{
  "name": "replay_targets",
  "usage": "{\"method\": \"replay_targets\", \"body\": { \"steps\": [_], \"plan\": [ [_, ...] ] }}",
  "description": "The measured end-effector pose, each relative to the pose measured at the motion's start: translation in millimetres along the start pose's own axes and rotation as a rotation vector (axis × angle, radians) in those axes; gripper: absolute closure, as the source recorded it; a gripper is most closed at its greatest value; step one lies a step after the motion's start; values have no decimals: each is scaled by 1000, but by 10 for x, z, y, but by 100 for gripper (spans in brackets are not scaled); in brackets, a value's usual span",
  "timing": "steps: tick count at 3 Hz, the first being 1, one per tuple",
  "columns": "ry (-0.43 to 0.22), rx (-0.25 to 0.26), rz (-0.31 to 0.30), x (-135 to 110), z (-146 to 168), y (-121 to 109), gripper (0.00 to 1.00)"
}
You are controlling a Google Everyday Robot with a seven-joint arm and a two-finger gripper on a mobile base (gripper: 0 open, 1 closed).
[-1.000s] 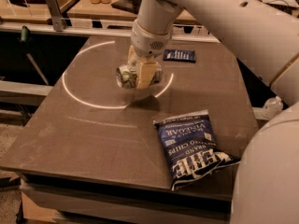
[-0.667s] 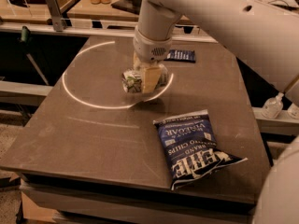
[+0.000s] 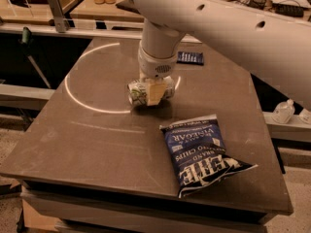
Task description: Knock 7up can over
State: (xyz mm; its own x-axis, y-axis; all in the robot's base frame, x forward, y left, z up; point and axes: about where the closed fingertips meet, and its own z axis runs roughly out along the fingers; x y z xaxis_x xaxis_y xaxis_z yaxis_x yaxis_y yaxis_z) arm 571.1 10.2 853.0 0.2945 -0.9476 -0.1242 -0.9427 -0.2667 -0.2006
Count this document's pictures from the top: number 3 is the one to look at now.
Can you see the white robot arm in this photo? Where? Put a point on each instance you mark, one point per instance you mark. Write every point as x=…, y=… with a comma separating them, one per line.
x=276, y=49

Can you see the green handled tool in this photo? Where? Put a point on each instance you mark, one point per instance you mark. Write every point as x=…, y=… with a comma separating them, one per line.
x=25, y=44

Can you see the green white 7up can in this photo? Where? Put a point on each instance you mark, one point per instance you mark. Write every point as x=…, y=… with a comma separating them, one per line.
x=137, y=91

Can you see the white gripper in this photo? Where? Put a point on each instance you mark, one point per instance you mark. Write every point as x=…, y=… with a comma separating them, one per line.
x=155, y=66

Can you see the small dark blue packet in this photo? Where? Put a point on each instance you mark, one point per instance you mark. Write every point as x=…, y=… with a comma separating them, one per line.
x=188, y=57

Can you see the left metal bracket post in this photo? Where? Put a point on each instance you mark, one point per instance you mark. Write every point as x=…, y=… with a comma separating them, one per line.
x=60, y=22

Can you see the clear sanitizer bottle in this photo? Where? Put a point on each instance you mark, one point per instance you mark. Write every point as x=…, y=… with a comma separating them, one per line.
x=283, y=112

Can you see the metal rail barrier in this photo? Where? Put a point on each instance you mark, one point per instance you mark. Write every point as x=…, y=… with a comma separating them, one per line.
x=43, y=30

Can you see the blue kettle chips bag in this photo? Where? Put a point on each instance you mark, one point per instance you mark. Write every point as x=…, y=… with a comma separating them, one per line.
x=198, y=153

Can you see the black keyboard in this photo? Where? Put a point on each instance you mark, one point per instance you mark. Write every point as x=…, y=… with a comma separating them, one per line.
x=289, y=10

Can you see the black monitor stand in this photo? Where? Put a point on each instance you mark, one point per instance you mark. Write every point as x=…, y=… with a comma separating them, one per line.
x=127, y=5

